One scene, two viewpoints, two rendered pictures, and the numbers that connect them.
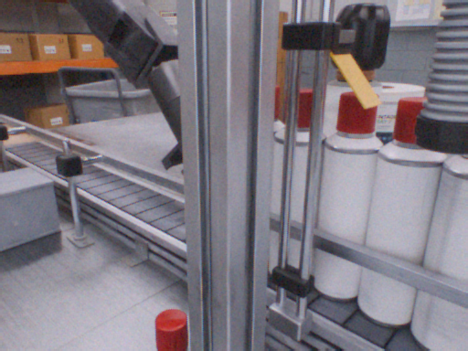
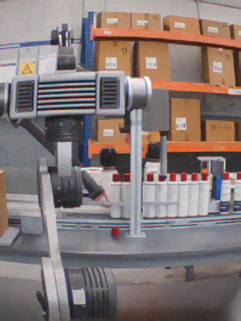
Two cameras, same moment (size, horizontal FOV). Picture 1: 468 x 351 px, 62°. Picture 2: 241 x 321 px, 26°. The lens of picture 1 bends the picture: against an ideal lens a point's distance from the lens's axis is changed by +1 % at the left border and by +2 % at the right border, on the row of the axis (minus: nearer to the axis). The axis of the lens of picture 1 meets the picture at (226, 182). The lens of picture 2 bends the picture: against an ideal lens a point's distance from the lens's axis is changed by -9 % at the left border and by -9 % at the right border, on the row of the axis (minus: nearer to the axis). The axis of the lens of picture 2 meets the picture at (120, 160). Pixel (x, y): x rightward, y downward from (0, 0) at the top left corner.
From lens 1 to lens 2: 2.29 m
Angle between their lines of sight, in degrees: 45
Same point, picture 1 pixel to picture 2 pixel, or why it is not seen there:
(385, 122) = not seen: hidden behind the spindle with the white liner
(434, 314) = (160, 210)
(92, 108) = not seen: outside the picture
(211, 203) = (137, 191)
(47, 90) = not seen: outside the picture
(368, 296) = (148, 212)
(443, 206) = (158, 190)
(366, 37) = (113, 156)
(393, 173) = (150, 186)
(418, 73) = (17, 151)
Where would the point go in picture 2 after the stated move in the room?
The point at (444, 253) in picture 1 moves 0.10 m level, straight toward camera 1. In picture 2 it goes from (160, 198) to (166, 201)
